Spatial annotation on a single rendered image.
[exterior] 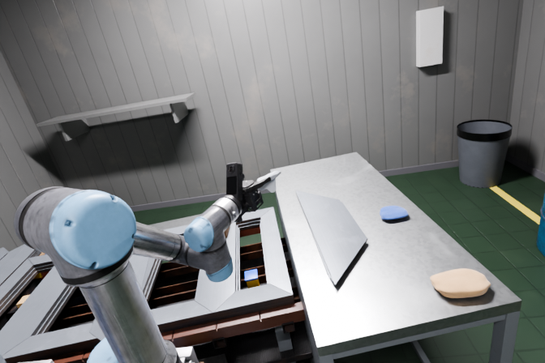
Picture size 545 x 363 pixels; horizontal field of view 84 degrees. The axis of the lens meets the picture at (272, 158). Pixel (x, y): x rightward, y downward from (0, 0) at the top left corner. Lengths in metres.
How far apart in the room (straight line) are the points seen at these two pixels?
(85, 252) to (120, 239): 0.05
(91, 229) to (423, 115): 3.80
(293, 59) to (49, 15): 2.72
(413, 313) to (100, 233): 0.87
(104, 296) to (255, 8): 3.28
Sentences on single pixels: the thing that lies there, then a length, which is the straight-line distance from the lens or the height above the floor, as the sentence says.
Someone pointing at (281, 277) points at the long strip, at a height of 0.87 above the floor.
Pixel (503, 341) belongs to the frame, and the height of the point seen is 0.90.
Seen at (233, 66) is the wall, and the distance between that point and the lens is 3.64.
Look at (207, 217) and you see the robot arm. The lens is 0.80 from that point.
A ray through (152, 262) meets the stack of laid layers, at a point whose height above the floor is 0.87.
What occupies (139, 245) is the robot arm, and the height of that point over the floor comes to 1.46.
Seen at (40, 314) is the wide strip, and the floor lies 0.87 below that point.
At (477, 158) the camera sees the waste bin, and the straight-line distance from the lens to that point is 3.80.
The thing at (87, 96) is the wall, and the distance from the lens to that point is 4.33.
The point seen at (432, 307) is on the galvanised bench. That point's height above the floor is 1.05.
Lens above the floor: 1.86
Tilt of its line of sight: 21 degrees down
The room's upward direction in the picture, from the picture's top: 11 degrees counter-clockwise
